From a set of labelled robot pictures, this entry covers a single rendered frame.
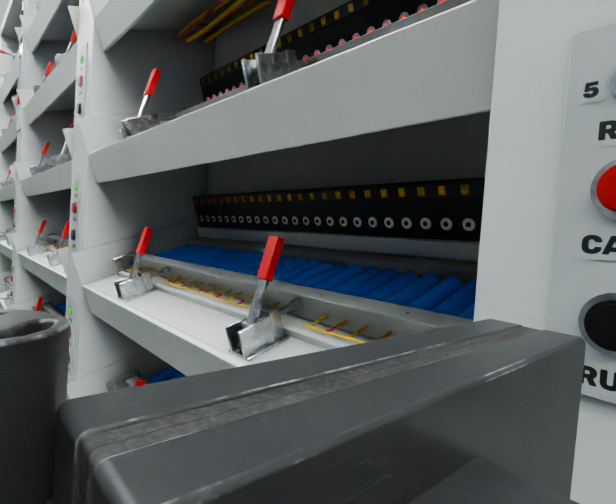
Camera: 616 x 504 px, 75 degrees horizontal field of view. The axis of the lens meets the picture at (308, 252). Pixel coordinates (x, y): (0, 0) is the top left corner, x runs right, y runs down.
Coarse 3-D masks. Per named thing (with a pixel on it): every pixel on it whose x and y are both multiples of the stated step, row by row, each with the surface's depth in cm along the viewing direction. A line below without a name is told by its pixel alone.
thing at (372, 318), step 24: (144, 264) 61; (168, 264) 54; (192, 264) 51; (216, 288) 44; (240, 288) 41; (288, 288) 36; (312, 288) 35; (288, 312) 36; (312, 312) 33; (336, 312) 31; (360, 312) 29; (384, 312) 28; (408, 312) 27; (432, 312) 26; (336, 336) 29; (384, 336) 27
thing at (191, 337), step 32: (96, 256) 62; (128, 256) 64; (448, 256) 36; (96, 288) 58; (192, 288) 50; (128, 320) 47; (160, 320) 41; (192, 320) 39; (224, 320) 38; (288, 320) 35; (160, 352) 42; (192, 352) 35; (224, 352) 32; (288, 352) 30
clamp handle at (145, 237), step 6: (144, 228) 52; (150, 228) 51; (144, 234) 51; (150, 234) 51; (144, 240) 51; (138, 246) 51; (144, 246) 51; (138, 252) 51; (144, 252) 51; (138, 258) 51; (138, 264) 51; (132, 270) 51; (132, 276) 50
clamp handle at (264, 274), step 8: (272, 240) 32; (280, 240) 32; (272, 248) 31; (280, 248) 32; (264, 256) 32; (272, 256) 31; (264, 264) 31; (272, 264) 31; (264, 272) 31; (272, 272) 31; (264, 280) 31; (272, 280) 31; (256, 288) 32; (264, 288) 31; (256, 296) 31; (264, 296) 31; (256, 304) 31; (256, 312) 31; (248, 320) 31; (256, 320) 31
